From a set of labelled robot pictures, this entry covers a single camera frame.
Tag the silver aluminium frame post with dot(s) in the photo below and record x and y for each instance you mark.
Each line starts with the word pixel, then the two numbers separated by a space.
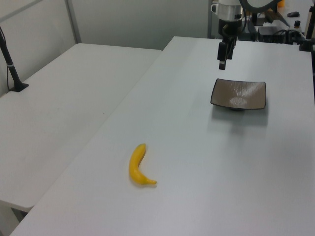
pixel 212 22

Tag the white side table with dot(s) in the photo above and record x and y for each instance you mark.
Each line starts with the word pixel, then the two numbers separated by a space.
pixel 61 110

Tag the black electronics box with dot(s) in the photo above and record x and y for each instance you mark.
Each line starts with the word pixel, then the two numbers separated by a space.
pixel 267 33

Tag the orange object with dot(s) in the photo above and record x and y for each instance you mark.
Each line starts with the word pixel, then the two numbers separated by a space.
pixel 281 3

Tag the yellow banana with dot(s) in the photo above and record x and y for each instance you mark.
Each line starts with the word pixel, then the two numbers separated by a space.
pixel 134 167

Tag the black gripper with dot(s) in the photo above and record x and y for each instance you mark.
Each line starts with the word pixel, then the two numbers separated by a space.
pixel 230 28

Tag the grey metal partition post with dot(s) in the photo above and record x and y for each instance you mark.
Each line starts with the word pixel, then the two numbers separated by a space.
pixel 73 22

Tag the black computer mouse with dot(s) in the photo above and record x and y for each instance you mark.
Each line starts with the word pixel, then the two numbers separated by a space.
pixel 293 14

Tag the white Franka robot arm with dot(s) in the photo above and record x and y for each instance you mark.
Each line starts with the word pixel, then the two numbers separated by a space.
pixel 229 9

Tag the black clamp stand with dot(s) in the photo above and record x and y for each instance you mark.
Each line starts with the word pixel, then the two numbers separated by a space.
pixel 308 32

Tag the black camera stand pole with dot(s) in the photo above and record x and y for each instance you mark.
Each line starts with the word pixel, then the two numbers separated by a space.
pixel 11 66

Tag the square brown ceramic plate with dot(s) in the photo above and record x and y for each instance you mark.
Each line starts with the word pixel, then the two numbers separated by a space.
pixel 238 94

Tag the small black knob device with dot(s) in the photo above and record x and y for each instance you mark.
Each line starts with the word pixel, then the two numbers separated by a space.
pixel 297 24

